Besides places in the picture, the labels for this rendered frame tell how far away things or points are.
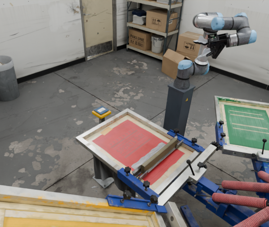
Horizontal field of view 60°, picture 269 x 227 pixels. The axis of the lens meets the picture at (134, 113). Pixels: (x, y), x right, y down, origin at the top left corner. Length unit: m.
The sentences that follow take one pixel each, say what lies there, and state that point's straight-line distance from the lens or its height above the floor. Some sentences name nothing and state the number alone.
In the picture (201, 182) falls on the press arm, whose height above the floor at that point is 1.04.
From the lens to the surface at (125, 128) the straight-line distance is 2.00.
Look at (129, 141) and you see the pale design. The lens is 1.87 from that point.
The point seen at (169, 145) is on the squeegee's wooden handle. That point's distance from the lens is 1.72.
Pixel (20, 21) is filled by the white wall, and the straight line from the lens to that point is 4.80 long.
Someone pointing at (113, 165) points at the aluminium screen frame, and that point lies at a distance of 1.65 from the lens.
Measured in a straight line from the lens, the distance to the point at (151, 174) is 1.65.
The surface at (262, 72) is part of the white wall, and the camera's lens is 5.26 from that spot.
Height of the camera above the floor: 2.21
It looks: 35 degrees down
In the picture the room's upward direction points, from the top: 2 degrees clockwise
